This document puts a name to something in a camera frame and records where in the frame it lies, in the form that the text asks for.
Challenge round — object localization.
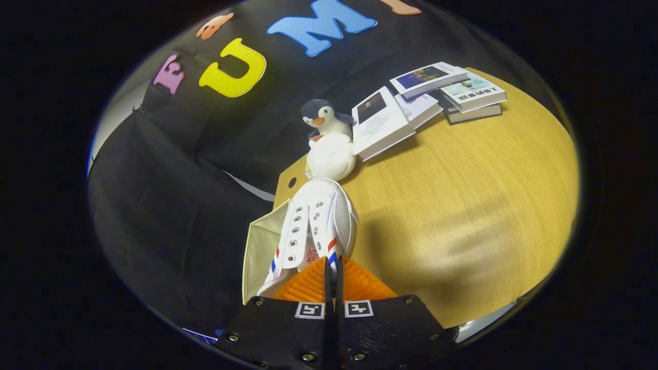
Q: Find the dark grey book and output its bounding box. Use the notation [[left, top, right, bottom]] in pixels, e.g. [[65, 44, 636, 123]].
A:
[[443, 98, 502, 124]]

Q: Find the black backdrop cloth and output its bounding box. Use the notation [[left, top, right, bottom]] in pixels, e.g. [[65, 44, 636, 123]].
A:
[[87, 0, 571, 335]]

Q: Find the white book with dark picture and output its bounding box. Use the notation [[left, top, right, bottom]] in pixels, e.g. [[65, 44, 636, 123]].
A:
[[352, 86, 416, 162]]

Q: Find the book with blue cover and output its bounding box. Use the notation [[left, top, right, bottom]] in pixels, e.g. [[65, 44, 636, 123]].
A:
[[389, 62, 469, 100]]

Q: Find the plain white book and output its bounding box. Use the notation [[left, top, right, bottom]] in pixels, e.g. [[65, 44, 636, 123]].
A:
[[395, 92, 444, 129]]

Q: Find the white shoe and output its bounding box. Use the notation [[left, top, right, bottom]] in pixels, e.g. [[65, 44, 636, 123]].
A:
[[257, 178, 359, 299]]

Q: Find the penguin plush toy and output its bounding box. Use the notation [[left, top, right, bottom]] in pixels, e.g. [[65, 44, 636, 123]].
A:
[[301, 99, 355, 142]]

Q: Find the white plush toy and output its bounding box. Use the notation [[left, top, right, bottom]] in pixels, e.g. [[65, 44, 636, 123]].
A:
[[305, 133, 357, 181]]

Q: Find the grey fabric storage box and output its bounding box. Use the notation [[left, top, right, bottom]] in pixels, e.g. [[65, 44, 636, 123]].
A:
[[242, 200, 291, 305]]

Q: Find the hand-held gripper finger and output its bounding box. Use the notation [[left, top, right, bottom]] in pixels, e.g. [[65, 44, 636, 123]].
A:
[[215, 257, 332, 369], [335, 255, 459, 368]]

